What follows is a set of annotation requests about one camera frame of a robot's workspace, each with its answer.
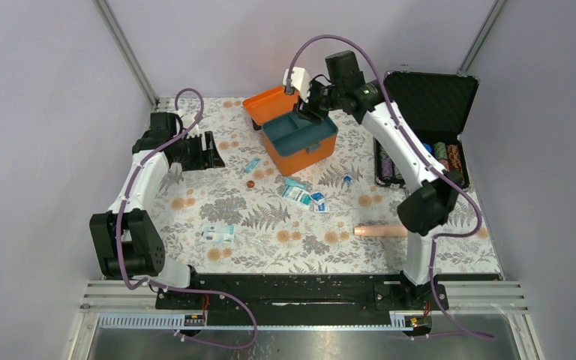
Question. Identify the medical gauze packet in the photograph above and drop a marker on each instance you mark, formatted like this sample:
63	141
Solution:
297	195

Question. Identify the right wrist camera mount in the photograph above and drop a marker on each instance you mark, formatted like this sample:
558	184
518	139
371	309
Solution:
297	80

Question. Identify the blue white wipe packet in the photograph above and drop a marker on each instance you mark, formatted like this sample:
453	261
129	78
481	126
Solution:
319	202

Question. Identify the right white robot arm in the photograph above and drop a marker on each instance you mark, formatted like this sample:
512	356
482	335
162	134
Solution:
433	190

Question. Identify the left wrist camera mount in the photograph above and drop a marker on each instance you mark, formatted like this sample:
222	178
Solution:
186	124

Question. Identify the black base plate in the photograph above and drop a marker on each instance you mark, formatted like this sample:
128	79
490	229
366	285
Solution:
284	299

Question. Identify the white teal dressing packet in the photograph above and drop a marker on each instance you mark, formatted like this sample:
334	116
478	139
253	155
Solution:
219	234

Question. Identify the teal divided tray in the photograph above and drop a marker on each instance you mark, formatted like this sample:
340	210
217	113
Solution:
290	133

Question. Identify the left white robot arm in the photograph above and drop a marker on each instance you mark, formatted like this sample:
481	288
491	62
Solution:
127	244

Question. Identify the black foam-lined case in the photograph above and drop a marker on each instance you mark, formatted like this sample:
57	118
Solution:
436	106

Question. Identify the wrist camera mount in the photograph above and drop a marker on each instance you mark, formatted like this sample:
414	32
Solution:
297	80
186	124

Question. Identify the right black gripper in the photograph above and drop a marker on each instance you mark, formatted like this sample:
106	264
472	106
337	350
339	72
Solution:
310	108

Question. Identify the orange plastic medicine box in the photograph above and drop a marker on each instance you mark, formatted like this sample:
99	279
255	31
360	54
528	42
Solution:
271	104

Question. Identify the teal bandage sachet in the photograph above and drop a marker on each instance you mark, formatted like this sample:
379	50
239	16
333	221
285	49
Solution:
294	183

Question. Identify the slotted cable duct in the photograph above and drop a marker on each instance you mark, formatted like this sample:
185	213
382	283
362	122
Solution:
184	321

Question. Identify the small blue white sachet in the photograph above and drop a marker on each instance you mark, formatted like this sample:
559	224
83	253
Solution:
347	180

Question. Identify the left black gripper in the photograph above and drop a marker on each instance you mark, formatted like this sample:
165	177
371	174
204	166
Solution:
205	158

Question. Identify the small teal sachet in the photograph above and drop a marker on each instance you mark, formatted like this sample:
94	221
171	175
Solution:
252	164

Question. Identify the floral tablecloth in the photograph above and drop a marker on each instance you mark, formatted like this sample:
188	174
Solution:
248	218

